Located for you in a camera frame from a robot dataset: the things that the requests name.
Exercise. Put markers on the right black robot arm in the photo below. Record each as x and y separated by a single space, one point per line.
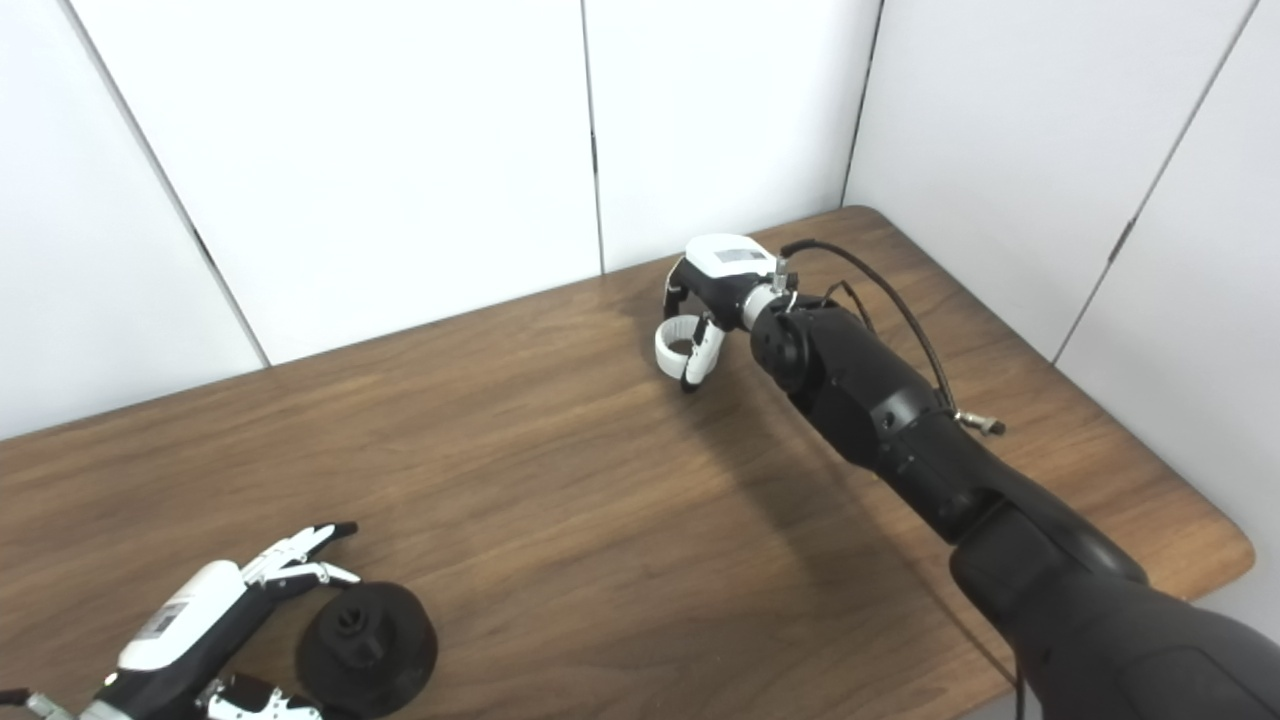
950 470

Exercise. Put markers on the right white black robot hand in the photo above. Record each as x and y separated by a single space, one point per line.
730 275

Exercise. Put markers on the round black plastic part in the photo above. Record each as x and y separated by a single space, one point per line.
385 650

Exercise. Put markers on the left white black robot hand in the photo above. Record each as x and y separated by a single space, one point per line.
175 640

